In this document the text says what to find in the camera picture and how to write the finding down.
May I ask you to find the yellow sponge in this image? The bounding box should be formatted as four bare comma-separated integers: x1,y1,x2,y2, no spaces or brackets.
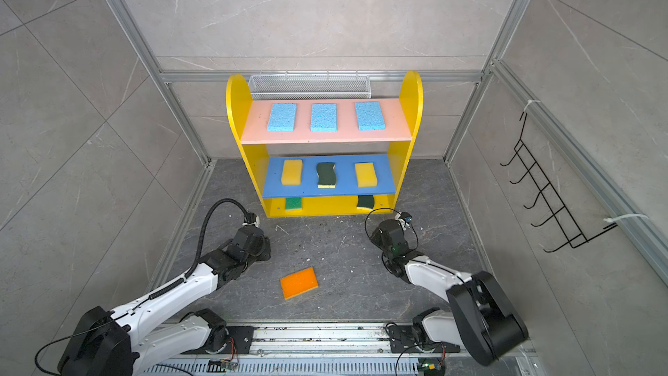
281,158,303,186
354,162,379,188

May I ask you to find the dark green sponge curved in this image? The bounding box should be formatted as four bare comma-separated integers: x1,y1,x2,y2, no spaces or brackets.
316,162,337,189

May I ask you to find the blue sponge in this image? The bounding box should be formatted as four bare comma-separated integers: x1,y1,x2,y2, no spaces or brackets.
267,103,297,132
310,104,337,133

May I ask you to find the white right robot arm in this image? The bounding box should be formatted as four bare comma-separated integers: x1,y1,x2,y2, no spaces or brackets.
365,212,529,366

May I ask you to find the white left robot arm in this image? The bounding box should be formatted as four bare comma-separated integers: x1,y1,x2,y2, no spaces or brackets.
57,225,271,375

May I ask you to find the yellow shelf unit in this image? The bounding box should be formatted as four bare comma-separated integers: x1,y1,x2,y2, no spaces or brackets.
225,71,424,218

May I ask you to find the orange sponge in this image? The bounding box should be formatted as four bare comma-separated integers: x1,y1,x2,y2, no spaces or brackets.
280,267,318,300

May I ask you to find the black corrugated cable conduit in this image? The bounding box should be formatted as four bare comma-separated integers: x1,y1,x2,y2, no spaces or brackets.
148,197,259,299

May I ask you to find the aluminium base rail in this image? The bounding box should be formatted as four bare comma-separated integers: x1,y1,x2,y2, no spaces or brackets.
145,322,543,375

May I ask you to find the black wire hook rack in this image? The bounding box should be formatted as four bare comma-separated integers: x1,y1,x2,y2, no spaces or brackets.
499,113,618,254

